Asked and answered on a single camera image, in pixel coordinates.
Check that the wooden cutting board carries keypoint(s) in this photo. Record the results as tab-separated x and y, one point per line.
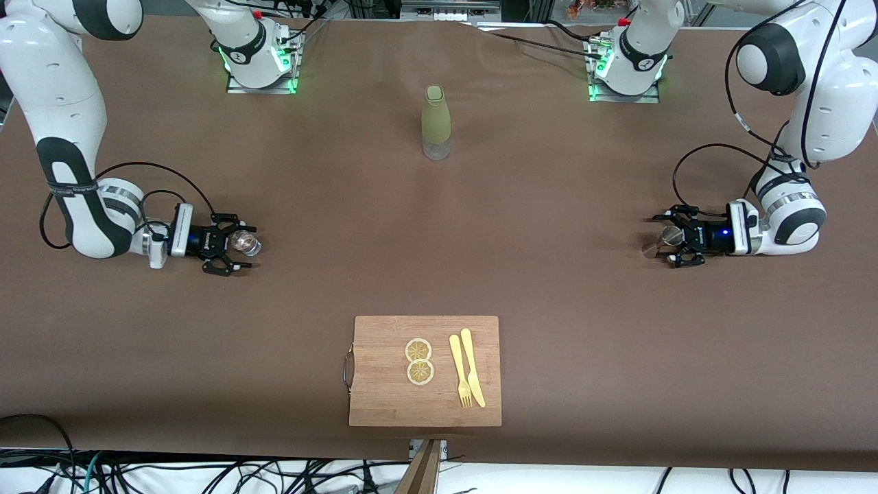
425	391

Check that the clear glass shaker cup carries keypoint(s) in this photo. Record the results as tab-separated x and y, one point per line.
245	243

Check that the lemon slice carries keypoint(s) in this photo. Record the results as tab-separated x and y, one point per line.
420	372
418	350

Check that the metal bracket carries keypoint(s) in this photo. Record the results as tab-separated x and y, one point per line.
442	447

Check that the wooden post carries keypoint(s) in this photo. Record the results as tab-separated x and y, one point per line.
422	473

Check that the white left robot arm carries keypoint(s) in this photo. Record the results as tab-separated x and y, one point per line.
823	116

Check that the green sleeved glass bottle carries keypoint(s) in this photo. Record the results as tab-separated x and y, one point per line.
436	116

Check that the steel jigger measuring cup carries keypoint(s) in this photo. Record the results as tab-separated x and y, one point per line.
670	236

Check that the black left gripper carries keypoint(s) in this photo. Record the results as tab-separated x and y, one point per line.
708	237

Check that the yellow plastic knife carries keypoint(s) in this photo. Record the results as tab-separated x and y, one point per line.
472	370

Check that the orange plastic object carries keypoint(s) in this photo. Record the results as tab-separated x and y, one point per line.
583	8

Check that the white power strip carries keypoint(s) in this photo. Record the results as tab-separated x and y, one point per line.
449	12

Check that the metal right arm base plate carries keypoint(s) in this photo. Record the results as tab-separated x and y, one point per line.
291	86

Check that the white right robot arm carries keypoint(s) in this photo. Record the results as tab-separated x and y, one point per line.
62	89

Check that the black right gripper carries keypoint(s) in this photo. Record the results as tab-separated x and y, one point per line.
202	240

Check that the yellow plastic fork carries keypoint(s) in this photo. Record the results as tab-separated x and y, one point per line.
458	360

